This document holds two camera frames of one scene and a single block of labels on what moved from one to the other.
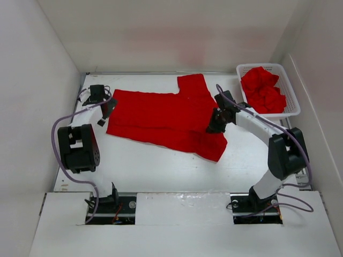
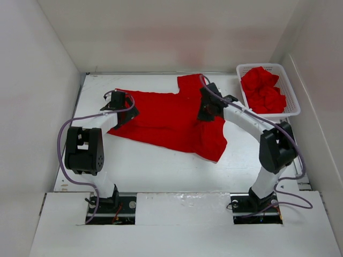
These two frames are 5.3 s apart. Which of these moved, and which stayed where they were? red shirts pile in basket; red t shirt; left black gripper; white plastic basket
Moved: left black gripper
Stayed: red shirts pile in basket; red t shirt; white plastic basket
